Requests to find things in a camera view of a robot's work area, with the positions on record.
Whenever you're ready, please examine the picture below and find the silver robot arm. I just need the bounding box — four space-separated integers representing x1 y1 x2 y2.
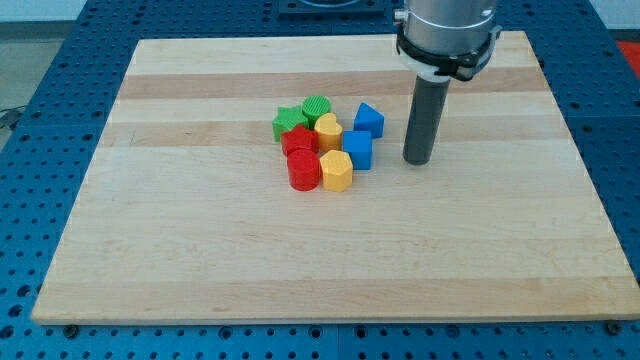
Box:
393 0 501 83

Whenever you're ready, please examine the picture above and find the wooden board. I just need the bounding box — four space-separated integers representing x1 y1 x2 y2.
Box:
32 31 639 325

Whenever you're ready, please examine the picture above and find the red cylinder block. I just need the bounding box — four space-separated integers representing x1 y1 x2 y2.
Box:
287 149 321 191

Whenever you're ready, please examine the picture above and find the yellow hexagon block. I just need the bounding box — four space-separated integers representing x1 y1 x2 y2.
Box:
320 150 353 192

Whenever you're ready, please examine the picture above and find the red star block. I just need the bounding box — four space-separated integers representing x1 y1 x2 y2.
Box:
280 125 319 156

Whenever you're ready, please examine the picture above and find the yellow heart block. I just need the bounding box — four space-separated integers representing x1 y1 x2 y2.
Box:
314 112 343 152

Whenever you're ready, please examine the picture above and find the blue cube block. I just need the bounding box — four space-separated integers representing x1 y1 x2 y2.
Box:
343 131 373 170

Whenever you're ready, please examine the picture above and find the green star block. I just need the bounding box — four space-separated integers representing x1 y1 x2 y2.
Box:
272 105 308 142

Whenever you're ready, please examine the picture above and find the green cylinder block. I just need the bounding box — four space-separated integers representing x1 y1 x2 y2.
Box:
301 95 331 129

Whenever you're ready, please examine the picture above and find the blue triangle block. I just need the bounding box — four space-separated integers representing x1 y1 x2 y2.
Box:
353 102 385 139

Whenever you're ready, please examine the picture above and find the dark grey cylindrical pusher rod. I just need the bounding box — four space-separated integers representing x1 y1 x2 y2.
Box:
403 77 449 165

